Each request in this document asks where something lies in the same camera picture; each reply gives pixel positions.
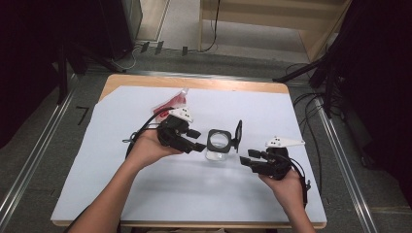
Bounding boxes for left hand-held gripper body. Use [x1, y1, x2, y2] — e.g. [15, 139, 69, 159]
[156, 107, 195, 152]

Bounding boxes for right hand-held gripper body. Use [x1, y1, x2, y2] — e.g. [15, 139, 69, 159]
[263, 135, 306, 182]

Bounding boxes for clear jar with black lid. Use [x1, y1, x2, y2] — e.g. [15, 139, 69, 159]
[205, 118, 244, 162]

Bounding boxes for red white spouted pouch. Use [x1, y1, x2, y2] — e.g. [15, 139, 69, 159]
[152, 87, 189, 123]

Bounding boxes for person's right hand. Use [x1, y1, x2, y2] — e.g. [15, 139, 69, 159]
[258, 169, 308, 212]

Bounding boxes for person's left hand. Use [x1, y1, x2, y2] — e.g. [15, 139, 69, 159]
[125, 128, 183, 172]

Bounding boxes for wooden table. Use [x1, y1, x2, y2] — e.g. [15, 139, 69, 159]
[51, 73, 327, 229]

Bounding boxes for black metal stand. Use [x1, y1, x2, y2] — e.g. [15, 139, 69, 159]
[55, 41, 128, 105]
[272, 52, 345, 119]

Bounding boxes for dark cabinet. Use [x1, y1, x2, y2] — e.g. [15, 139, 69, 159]
[96, 0, 144, 61]

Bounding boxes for black curtain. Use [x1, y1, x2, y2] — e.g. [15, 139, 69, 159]
[324, 0, 412, 208]
[0, 0, 102, 150]

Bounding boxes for right hand-held gripper cable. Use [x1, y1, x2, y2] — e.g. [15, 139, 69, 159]
[285, 154, 312, 209]

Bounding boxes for black floor cables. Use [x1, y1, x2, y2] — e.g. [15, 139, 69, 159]
[285, 62, 326, 195]

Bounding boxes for metal floor rail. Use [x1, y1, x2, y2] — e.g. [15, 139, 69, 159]
[0, 76, 77, 224]
[314, 96, 379, 233]

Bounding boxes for white floor cable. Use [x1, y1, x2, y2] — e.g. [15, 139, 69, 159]
[111, 44, 144, 73]

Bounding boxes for black hanging cable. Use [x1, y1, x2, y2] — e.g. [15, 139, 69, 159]
[199, 0, 222, 53]

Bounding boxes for light wooden frame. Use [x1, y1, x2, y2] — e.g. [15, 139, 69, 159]
[197, 0, 354, 63]

